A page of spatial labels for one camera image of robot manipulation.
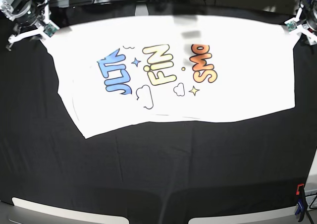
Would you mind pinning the white printed t-shirt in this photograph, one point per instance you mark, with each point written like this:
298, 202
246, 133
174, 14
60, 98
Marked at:
129, 70

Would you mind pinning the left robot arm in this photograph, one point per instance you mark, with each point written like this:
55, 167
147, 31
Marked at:
310, 13

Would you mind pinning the red blue clamp near right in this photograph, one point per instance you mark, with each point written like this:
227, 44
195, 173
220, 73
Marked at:
301, 203

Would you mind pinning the grey camera stand foot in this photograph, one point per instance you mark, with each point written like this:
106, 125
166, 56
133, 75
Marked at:
141, 10

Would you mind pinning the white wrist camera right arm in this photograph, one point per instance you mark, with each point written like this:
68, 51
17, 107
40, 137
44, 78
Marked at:
38, 25

